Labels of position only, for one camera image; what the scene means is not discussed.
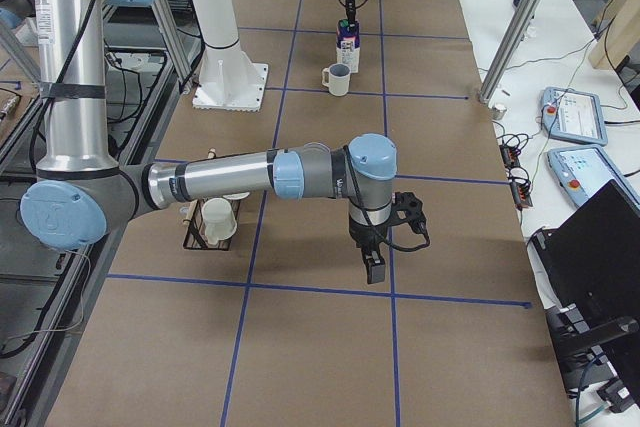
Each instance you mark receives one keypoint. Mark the white cup rack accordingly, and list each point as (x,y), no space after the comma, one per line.
(219,219)
(236,196)

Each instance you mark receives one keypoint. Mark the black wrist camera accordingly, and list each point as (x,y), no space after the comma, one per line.
(406,208)

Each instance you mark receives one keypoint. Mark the lower teach pendant tablet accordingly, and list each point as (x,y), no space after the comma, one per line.
(583,170)

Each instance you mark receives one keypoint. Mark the teach pendant tablet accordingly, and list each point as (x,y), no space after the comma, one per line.
(583,170)
(573,116)

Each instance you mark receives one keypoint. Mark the milk carton green cap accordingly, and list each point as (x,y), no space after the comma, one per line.
(348,44)

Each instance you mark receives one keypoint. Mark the white cup rack front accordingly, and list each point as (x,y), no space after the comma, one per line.
(219,219)

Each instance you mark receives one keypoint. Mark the black wire cup rack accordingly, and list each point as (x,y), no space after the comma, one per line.
(195,238)

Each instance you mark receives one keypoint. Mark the white mug with handle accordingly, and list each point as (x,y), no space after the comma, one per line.
(336,78)

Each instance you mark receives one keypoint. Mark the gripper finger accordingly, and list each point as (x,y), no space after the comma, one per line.
(350,11)
(370,266)
(378,269)

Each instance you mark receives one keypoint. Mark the aluminium frame post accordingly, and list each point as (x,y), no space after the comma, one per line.
(510,41)

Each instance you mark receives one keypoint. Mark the black laptop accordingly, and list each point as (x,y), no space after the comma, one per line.
(592,262)

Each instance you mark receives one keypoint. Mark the small metal cylinder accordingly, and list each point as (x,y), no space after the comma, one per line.
(498,111)

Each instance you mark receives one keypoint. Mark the white pedestal column base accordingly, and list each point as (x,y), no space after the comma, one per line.
(228,79)

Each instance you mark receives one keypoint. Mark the upper teach pendant tablet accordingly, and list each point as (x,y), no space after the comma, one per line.
(573,116)

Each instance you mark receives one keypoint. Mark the white cup rack rear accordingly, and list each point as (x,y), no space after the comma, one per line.
(236,196)

